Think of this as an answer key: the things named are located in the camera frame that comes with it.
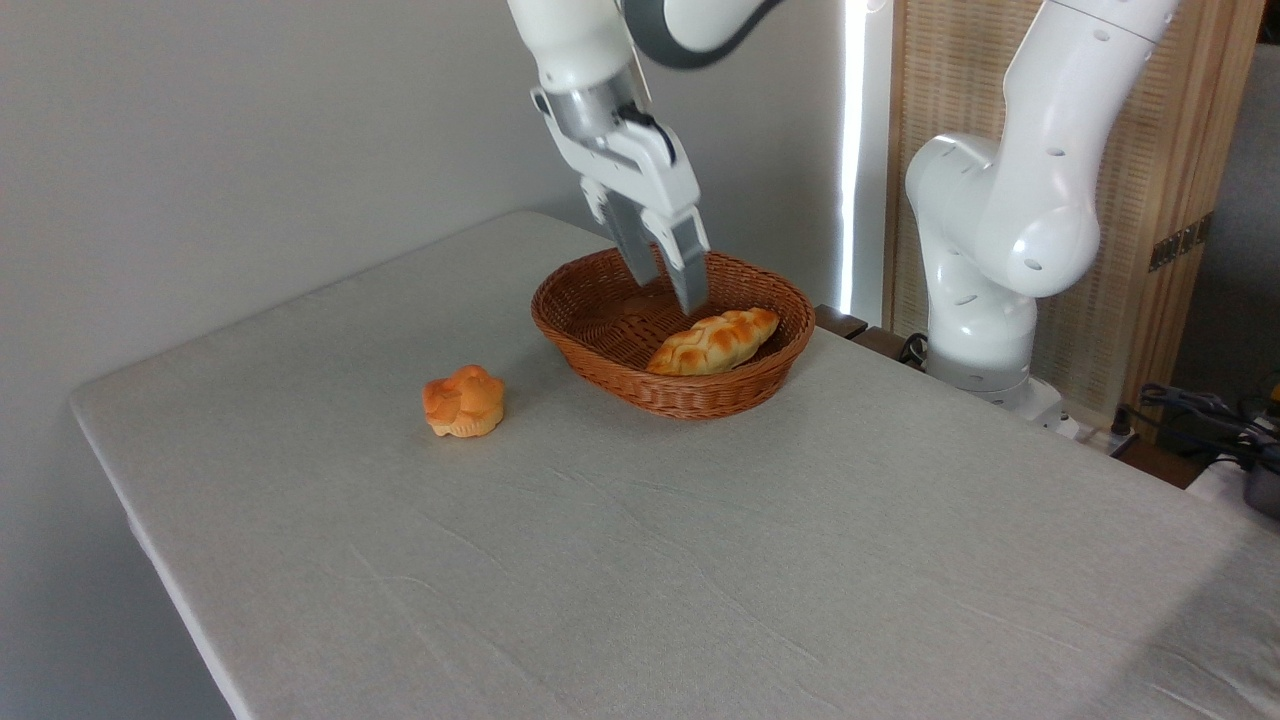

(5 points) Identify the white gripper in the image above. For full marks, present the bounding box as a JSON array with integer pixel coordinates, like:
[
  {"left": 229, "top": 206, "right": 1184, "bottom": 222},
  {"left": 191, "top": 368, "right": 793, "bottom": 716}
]
[{"left": 530, "top": 88, "right": 714, "bottom": 317}]

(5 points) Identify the braided golden bread loaf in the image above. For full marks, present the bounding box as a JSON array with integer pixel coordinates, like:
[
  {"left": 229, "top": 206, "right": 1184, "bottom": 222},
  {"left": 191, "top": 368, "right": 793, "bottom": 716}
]
[{"left": 645, "top": 307, "right": 781, "bottom": 378}]

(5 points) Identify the brown wicker basket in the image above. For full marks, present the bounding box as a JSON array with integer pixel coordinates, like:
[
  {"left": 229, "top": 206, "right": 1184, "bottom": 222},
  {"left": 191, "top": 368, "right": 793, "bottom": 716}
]
[{"left": 531, "top": 246, "right": 817, "bottom": 421}]

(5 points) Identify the orange muffin-shaped bread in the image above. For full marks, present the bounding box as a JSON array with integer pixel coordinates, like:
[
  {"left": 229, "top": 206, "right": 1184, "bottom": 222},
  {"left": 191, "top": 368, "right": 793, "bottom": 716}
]
[{"left": 421, "top": 364, "right": 507, "bottom": 440}]

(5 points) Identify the dark brown wooden bench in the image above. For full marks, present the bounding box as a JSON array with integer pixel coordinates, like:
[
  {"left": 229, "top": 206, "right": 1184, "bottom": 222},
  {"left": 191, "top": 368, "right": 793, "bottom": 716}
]
[{"left": 814, "top": 303, "right": 931, "bottom": 369}]

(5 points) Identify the bright white window strip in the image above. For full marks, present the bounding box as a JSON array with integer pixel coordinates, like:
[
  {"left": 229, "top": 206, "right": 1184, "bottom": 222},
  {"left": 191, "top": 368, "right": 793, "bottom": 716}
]
[{"left": 836, "top": 0, "right": 894, "bottom": 323}]

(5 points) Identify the grey tablecloth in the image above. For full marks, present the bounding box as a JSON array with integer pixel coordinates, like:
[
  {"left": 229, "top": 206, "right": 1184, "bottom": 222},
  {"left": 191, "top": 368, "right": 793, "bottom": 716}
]
[{"left": 68, "top": 210, "right": 1280, "bottom": 720}]

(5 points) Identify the white power strip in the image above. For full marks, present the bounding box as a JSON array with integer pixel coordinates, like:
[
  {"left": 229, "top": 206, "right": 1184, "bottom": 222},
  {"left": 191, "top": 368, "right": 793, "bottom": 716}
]
[{"left": 1058, "top": 412, "right": 1141, "bottom": 457}]

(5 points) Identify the dark metal screen hinge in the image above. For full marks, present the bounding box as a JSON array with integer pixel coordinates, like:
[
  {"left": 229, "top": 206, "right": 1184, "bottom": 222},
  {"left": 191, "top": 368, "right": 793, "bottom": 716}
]
[{"left": 1147, "top": 212, "right": 1216, "bottom": 273}]

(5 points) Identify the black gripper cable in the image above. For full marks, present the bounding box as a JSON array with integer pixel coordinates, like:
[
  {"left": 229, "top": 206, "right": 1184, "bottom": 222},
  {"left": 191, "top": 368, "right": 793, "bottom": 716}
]
[{"left": 616, "top": 102, "right": 680, "bottom": 167}]

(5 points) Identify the black cable bundle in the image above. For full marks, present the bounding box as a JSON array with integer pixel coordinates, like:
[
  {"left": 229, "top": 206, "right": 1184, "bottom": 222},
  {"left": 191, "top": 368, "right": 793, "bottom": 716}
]
[{"left": 1138, "top": 382, "right": 1280, "bottom": 473}]

